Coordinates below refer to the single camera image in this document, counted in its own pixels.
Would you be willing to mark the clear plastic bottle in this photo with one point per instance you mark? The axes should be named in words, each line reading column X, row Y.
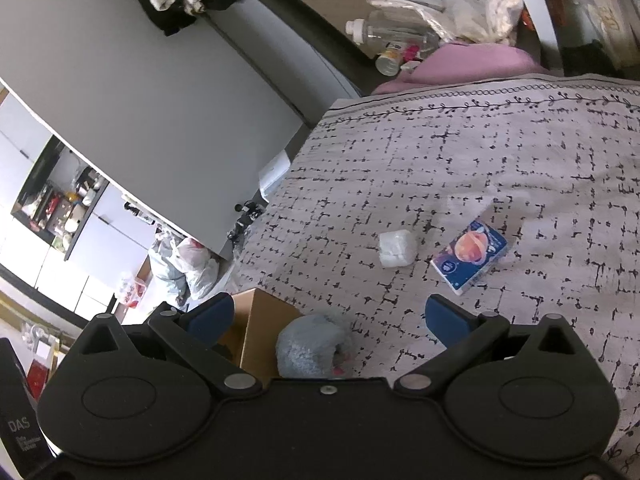
column 390, row 35

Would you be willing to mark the pile of crumpled plastic bags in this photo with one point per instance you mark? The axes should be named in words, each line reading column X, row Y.
column 450, row 15

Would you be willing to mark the black headboard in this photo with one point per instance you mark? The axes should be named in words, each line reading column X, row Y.
column 320, row 45

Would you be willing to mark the white soft packet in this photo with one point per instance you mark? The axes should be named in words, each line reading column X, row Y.
column 397, row 248

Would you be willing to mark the paper cup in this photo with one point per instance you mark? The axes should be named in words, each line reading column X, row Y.
column 390, row 62

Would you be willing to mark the blue tissue packet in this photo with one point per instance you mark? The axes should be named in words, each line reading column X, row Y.
column 470, row 255

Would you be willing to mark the white storage box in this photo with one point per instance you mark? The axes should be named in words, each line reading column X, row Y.
column 275, row 172

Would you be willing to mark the grey plastic bag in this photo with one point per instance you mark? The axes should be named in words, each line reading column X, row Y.
column 162, row 270

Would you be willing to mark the brown cardboard box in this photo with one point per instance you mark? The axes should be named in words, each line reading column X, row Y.
column 257, row 330

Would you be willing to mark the white plastic bag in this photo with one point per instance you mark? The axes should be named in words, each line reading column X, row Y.
column 197, row 265

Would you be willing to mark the grey plush toy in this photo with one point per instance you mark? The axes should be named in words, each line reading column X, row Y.
column 310, row 347

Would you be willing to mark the kitchen counter with clutter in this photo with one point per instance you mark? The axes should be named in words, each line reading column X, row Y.
column 60, row 200

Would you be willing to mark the white stuffed bag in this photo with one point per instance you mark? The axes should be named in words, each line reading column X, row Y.
column 502, row 7

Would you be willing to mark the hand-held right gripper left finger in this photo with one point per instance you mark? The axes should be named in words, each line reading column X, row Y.
column 210, row 317

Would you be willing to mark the pink pillow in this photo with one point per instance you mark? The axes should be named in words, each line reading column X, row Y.
column 465, row 62

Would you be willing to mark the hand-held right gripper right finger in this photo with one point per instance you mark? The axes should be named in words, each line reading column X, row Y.
column 447, row 322

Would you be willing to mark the grey printed blanket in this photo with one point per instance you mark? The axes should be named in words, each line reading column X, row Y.
column 450, row 160

